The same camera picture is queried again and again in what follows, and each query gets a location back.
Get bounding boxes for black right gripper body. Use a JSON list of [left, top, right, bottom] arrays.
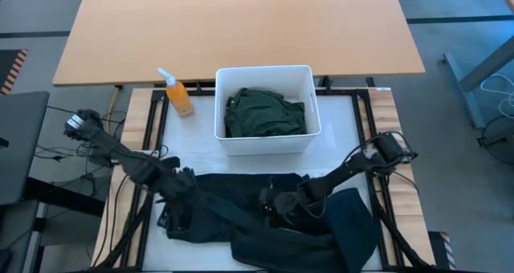
[[279, 178, 324, 217]]

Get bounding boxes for yellow cable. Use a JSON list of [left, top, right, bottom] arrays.
[[106, 86, 121, 136]]

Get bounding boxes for white plastic laundry basket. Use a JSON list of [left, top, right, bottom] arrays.
[[214, 64, 322, 157]]

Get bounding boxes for orange spray bottle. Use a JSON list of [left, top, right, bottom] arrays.
[[156, 67, 194, 118]]

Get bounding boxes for black hazard-striped box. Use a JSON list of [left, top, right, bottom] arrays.
[[427, 230, 457, 271]]

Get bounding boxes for dark blue denim jeans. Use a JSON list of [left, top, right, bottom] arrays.
[[157, 171, 381, 273]]

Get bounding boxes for black hazard-striped floor mat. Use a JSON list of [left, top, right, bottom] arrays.
[[0, 48, 29, 96]]

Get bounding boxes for dark green garment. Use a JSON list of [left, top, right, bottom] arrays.
[[223, 87, 307, 139]]

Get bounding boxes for dark grey chair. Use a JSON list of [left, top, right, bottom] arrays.
[[0, 90, 51, 273]]

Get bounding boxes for white cable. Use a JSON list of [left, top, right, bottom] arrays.
[[479, 72, 514, 120]]

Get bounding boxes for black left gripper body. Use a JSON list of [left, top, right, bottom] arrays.
[[159, 166, 200, 205]]

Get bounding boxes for black aluminium table frame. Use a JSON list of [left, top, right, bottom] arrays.
[[94, 86, 434, 273]]

